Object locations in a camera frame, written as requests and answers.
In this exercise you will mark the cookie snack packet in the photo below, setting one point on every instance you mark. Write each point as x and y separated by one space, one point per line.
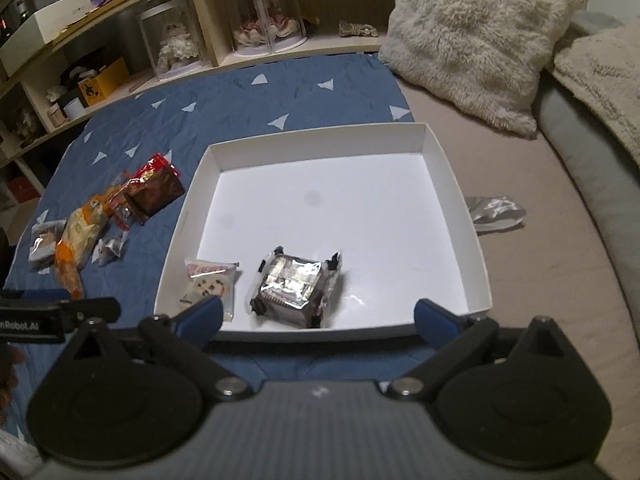
210 280

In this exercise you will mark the white cup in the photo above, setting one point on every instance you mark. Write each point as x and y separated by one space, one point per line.
74 109

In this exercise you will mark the small red clear snack packet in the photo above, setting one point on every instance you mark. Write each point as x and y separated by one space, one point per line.
125 212

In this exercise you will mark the crumpled silver wrapper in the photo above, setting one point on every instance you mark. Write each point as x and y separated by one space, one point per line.
492 212

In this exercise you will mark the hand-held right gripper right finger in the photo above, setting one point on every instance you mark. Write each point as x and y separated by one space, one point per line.
435 321

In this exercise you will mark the white storage box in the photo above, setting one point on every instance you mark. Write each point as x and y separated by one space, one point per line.
30 35

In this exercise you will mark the grey duvet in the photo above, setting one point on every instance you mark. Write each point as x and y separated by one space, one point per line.
575 150

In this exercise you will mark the white cardboard box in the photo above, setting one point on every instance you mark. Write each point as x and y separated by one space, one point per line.
325 200

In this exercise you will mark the wooden shelf unit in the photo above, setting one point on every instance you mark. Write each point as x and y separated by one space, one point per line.
202 20

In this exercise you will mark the yellow box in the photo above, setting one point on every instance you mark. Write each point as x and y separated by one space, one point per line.
107 82

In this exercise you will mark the orange snack packet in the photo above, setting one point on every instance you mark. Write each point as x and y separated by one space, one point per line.
75 240

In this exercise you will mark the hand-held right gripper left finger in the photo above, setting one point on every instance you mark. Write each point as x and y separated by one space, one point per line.
200 316

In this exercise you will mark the round clear doll case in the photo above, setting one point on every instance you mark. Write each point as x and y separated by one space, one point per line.
175 45

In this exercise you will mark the silver brown snack packet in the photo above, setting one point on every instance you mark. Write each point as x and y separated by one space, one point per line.
290 280

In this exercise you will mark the small beige jar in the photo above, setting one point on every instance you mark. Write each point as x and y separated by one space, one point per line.
56 117

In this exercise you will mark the dark electronic device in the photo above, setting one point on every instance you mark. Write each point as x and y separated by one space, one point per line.
12 20

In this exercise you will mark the square clear doll case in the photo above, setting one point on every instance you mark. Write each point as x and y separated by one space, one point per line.
260 25

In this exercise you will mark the small grey figurine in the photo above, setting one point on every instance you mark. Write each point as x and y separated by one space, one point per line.
357 29

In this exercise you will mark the white fluffy pillow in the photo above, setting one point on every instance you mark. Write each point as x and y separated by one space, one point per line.
475 35

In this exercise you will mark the blue triangle-print blanket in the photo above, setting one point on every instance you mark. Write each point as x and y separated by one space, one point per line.
225 110

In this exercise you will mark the grey snack packet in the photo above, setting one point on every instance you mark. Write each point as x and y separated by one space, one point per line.
45 245

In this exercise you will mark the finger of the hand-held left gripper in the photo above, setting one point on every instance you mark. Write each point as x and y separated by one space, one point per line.
90 310

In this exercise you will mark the black cloth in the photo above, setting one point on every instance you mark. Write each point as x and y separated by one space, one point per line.
80 67

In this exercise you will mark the beige fleece blanket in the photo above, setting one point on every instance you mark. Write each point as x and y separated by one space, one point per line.
605 75

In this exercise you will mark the red box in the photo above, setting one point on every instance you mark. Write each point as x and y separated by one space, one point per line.
22 192

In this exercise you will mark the brown gold-striped snack packet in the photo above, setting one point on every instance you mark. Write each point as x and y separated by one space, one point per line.
155 192

